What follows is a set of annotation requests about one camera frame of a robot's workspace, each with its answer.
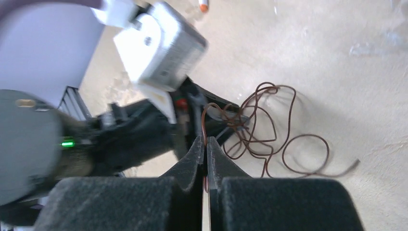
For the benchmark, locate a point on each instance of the white chalk stick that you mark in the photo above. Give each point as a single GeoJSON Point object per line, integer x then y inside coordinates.
{"type": "Point", "coordinates": [203, 5]}

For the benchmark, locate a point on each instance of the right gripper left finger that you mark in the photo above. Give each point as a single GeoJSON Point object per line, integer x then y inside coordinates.
{"type": "Point", "coordinates": [184, 190]}

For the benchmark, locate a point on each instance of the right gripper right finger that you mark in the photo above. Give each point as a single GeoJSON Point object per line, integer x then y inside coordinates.
{"type": "Point", "coordinates": [219, 166]}

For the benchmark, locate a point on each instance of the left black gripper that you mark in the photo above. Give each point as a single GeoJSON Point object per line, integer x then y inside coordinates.
{"type": "Point", "coordinates": [127, 136]}

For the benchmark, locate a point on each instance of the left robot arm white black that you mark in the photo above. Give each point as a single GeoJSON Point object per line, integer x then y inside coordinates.
{"type": "Point", "coordinates": [40, 144]}

